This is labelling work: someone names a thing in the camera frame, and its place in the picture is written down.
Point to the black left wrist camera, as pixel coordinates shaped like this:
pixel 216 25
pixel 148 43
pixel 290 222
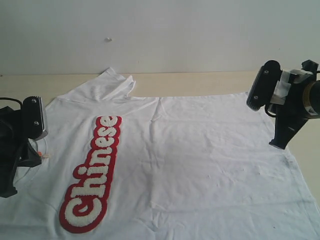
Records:
pixel 34 118

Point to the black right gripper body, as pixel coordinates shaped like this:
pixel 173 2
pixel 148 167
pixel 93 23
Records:
pixel 290 117

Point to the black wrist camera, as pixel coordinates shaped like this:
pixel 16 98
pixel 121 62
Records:
pixel 34 118
pixel 264 85

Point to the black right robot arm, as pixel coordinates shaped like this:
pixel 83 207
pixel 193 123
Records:
pixel 310 92

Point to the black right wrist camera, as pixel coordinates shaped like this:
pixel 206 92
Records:
pixel 264 85

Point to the white t-shirt red lettering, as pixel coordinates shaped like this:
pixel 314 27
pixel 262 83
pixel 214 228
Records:
pixel 118 167

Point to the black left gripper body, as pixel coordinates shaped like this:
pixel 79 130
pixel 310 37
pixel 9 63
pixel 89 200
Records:
pixel 15 149

